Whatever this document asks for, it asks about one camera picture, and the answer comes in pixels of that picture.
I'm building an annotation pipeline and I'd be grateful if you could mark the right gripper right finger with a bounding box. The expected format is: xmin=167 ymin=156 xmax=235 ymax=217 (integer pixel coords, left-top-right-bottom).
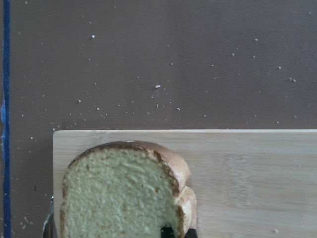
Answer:
xmin=185 ymin=228 xmax=198 ymax=238

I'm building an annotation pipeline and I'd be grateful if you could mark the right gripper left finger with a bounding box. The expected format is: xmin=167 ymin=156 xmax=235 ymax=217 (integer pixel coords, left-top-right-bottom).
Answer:
xmin=160 ymin=227 xmax=175 ymax=238

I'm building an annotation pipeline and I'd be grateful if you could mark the bread slice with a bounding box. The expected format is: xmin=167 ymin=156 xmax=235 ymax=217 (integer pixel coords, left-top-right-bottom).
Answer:
xmin=60 ymin=141 xmax=197 ymax=238

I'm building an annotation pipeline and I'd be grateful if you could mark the wooden cutting board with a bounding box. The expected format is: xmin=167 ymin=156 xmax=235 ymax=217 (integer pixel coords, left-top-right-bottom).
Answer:
xmin=53 ymin=129 xmax=317 ymax=238

